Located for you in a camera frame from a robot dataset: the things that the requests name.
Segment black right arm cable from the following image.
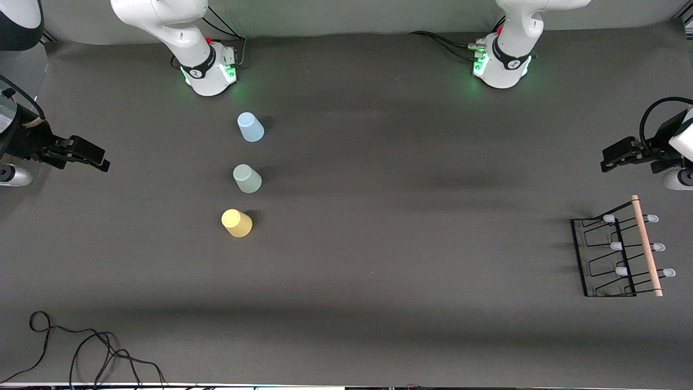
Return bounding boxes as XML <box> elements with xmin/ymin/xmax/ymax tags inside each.
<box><xmin>0</xmin><ymin>75</ymin><xmax>45</xmax><ymax>121</ymax></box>

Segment black left base cables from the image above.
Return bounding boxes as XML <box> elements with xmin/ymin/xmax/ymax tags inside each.
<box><xmin>409</xmin><ymin>16</ymin><xmax>488</xmax><ymax>63</ymax></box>

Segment yellow plastic cup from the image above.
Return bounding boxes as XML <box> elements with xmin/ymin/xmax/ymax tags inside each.
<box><xmin>221</xmin><ymin>209</ymin><xmax>253</xmax><ymax>238</ymax></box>

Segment black base cables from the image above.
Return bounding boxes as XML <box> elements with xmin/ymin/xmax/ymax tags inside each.
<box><xmin>409</xmin><ymin>16</ymin><xmax>488</xmax><ymax>63</ymax></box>
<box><xmin>171</xmin><ymin>4</ymin><xmax>247</xmax><ymax>71</ymax></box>

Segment thin black loose cable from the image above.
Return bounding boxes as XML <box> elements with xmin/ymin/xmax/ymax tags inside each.
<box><xmin>0</xmin><ymin>310</ymin><xmax>117</xmax><ymax>384</ymax></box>
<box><xmin>69</xmin><ymin>330</ymin><xmax>166</xmax><ymax>388</ymax></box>

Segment dark grey table cover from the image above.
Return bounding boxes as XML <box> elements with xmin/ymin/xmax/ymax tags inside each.
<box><xmin>0</xmin><ymin>19</ymin><xmax>693</xmax><ymax>386</ymax></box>

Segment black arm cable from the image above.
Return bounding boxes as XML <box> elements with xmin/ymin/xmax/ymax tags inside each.
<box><xmin>639</xmin><ymin>96</ymin><xmax>693</xmax><ymax>158</ymax></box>
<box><xmin>0</xmin><ymin>75</ymin><xmax>45</xmax><ymax>121</ymax></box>

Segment pale green plastic cup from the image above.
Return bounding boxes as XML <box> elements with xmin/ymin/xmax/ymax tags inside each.
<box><xmin>233</xmin><ymin>164</ymin><xmax>263</xmax><ymax>194</ymax></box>

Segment black wire cup holder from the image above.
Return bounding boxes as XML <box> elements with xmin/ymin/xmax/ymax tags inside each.
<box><xmin>570</xmin><ymin>195</ymin><xmax>676</xmax><ymax>298</ymax></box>

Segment light blue plastic cup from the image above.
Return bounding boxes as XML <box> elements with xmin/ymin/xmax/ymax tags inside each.
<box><xmin>237</xmin><ymin>112</ymin><xmax>265</xmax><ymax>143</ymax></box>

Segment black right base cables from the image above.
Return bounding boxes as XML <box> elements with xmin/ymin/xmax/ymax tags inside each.
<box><xmin>171</xmin><ymin>4</ymin><xmax>247</xmax><ymax>71</ymax></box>

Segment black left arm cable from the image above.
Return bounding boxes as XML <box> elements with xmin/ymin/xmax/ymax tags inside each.
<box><xmin>639</xmin><ymin>96</ymin><xmax>693</xmax><ymax>158</ymax></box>

